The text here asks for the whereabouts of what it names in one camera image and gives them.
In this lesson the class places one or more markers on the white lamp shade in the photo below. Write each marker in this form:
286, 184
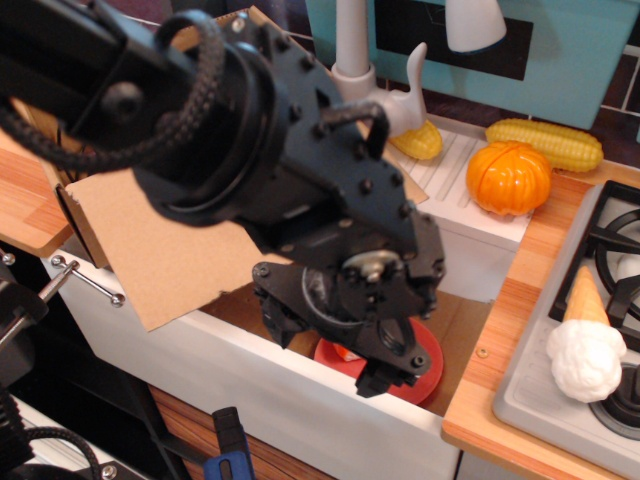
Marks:
473, 25

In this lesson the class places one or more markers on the yellow toy corn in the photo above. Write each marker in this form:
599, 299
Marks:
565, 148

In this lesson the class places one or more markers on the white toy sink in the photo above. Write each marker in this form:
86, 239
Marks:
286, 399

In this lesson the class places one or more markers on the orange toy pumpkin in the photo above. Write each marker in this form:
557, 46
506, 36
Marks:
508, 178

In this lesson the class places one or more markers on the grey toy faucet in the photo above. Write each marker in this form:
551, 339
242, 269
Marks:
356, 78

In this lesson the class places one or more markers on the toy ice cream cone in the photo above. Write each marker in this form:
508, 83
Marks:
585, 350

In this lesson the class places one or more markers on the salmon sushi toy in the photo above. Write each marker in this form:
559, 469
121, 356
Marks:
345, 354

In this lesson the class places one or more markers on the cardboard sheet in sink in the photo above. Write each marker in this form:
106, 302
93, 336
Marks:
456, 324

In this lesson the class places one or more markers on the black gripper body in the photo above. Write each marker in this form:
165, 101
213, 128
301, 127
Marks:
370, 319

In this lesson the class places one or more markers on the blue black clamp handle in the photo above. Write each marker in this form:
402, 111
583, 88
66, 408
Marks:
234, 461

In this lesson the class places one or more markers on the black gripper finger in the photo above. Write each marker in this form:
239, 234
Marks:
377, 378
281, 322

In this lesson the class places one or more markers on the small yellow corn piece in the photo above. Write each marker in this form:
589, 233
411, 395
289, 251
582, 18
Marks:
424, 143

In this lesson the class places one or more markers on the brown cardboard box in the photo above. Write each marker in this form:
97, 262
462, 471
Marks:
150, 250

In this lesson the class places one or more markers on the grey toy stove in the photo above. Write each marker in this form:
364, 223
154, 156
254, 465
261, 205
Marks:
603, 237

